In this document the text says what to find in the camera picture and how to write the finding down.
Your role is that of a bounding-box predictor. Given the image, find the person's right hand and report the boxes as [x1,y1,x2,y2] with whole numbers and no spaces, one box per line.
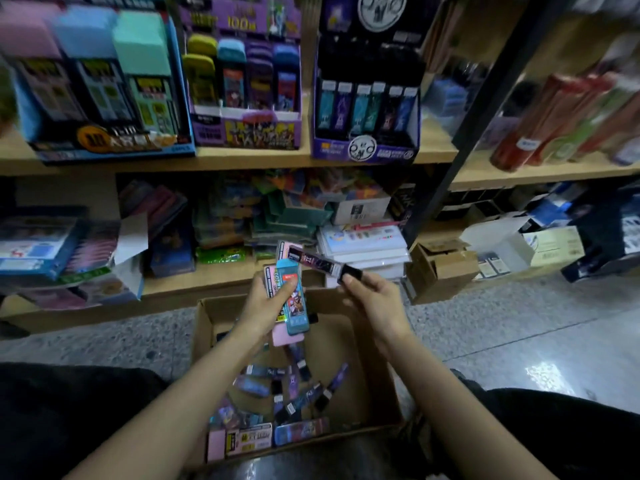
[340,269,413,341]

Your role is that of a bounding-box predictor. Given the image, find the person's left hand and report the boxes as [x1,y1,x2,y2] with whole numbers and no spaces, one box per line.
[235,275,301,341]

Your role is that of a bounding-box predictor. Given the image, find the brown cardboard box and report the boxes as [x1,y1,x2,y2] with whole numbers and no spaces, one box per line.
[190,289,406,466]

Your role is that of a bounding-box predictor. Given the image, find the pile of pencil lead cases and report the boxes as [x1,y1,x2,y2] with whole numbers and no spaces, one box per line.
[205,339,351,461]

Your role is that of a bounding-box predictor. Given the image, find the wooden shelf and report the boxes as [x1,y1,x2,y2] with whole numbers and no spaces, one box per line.
[0,0,640,331]

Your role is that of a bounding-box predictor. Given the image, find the black and white display box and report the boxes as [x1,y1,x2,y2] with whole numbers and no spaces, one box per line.
[313,0,441,163]

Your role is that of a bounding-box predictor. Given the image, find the purple display box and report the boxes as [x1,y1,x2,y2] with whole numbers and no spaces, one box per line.
[180,0,304,151]

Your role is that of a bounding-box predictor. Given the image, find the blue display box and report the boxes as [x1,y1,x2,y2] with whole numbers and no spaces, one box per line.
[0,0,196,161]

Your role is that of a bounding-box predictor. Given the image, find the person's left forearm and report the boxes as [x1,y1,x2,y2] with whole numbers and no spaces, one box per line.
[65,329,266,480]

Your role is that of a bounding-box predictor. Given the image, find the person's right forearm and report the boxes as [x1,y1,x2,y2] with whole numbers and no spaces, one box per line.
[380,325,556,480]

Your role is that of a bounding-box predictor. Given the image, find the stack of white packets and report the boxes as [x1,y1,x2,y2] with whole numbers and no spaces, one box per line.
[318,223,411,286]

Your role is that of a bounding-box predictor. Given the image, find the small open brown carton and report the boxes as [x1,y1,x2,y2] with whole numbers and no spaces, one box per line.
[405,235,481,304]

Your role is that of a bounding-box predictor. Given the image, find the heap of green teal packs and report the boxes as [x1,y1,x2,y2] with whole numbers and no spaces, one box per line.
[195,175,341,264]

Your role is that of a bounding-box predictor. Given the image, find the white printed carton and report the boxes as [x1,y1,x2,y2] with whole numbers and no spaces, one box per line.
[335,195,391,226]

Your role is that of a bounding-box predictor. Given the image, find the black plastic basket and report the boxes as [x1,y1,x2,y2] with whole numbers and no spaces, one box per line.
[565,185,640,284]

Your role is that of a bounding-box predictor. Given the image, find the red cylinder containers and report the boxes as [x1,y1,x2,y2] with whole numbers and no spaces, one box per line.
[490,75,640,174]

